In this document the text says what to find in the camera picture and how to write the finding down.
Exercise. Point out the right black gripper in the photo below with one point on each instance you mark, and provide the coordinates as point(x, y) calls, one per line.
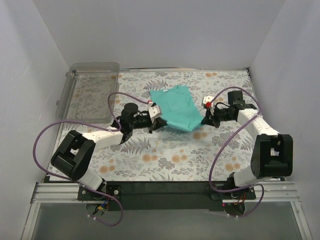
point(210, 117)

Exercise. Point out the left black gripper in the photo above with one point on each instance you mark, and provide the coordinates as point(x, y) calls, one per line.
point(154, 123)

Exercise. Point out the teal t shirt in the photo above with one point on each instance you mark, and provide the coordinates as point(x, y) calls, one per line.
point(178, 108)

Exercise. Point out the clear plastic bin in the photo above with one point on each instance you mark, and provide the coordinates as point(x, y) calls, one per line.
point(86, 93)

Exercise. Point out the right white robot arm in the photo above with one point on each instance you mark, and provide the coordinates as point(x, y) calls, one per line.
point(272, 154)

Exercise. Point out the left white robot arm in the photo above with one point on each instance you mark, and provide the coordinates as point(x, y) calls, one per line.
point(73, 155)

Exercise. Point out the floral patterned table mat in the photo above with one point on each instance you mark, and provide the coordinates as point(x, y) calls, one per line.
point(174, 155)

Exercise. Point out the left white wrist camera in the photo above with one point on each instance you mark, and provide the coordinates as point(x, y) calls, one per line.
point(154, 110)

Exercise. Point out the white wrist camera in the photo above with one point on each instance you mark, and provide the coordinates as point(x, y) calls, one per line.
point(208, 103)
point(154, 110)

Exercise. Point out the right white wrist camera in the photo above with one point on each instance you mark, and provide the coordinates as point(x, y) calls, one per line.
point(208, 103)

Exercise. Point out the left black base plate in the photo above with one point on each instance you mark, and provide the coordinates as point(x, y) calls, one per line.
point(110, 189)

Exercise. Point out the aluminium frame rail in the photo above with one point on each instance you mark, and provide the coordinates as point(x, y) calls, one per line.
point(164, 211)

